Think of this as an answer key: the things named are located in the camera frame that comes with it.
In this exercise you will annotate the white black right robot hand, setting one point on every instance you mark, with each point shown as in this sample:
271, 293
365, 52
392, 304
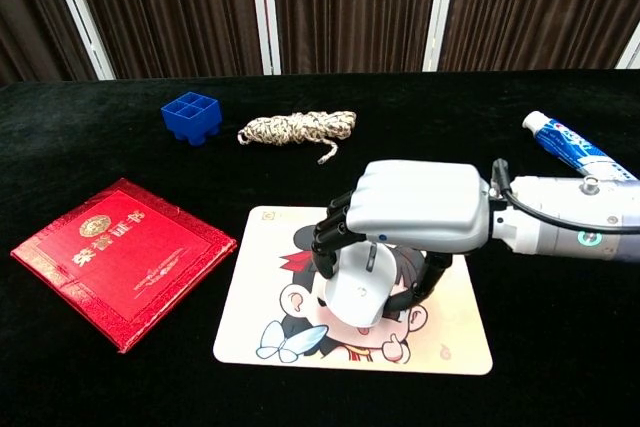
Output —
420, 202

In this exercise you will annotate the small white computer mouse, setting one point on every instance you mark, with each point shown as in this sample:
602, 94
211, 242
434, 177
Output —
357, 297

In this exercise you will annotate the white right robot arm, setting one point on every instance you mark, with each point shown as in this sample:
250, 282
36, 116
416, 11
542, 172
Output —
560, 217

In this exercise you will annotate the cartoon girl mouse pad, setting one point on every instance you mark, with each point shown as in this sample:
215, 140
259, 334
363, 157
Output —
450, 327

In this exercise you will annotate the white blue toothpaste tube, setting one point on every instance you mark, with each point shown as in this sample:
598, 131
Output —
565, 139

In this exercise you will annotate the dark brown curtain panel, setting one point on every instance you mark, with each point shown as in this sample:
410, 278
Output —
355, 7
35, 12
540, 7
175, 7

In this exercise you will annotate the blue plastic grid box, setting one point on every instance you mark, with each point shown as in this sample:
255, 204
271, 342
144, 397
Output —
192, 114

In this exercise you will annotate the red certificate book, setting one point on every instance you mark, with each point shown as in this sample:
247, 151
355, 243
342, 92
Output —
120, 257

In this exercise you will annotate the black velvet table cloth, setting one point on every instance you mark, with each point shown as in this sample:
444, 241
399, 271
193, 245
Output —
100, 397

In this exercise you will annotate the white metal frame post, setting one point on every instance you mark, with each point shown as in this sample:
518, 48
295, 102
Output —
80, 17
631, 49
440, 12
265, 12

